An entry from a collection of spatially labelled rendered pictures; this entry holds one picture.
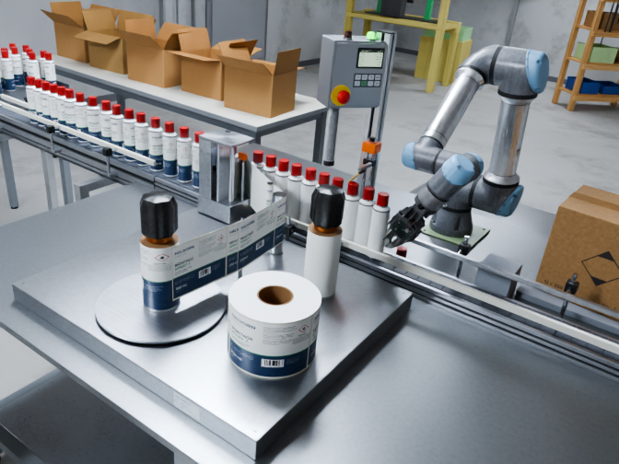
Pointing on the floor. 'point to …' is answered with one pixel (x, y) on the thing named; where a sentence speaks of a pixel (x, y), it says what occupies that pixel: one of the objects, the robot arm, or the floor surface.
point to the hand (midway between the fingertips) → (389, 243)
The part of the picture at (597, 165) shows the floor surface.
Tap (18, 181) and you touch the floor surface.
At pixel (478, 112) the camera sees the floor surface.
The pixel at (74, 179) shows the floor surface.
